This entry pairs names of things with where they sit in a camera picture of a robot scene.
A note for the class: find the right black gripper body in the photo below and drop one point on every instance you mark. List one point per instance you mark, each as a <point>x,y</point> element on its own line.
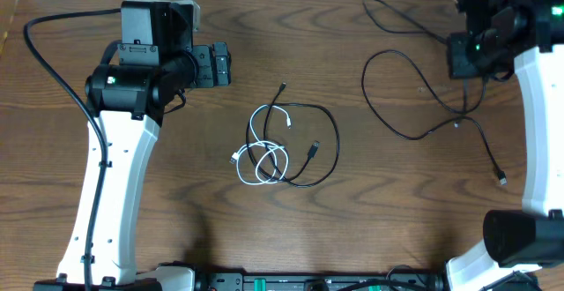
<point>469,56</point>

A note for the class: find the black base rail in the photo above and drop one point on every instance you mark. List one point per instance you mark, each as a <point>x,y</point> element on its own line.
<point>400,277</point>

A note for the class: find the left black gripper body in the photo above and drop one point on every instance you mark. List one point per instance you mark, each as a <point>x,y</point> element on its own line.
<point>206,70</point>

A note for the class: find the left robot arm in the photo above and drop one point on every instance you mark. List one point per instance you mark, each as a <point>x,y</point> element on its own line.
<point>126,99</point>

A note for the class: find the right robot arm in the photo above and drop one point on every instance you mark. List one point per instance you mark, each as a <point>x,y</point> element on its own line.
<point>522,38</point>

